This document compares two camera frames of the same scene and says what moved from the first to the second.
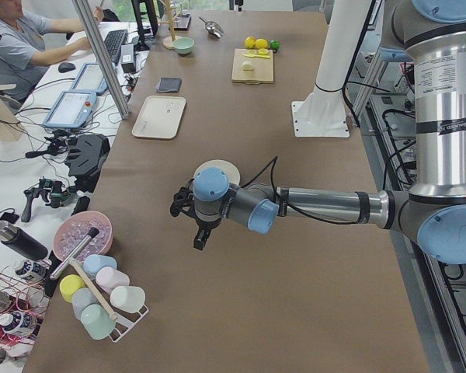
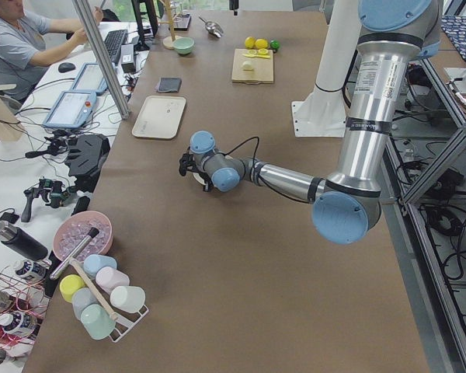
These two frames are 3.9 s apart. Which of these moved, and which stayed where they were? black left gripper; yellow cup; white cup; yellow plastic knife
Moved: black left gripper
Stayed: yellow plastic knife; yellow cup; white cup
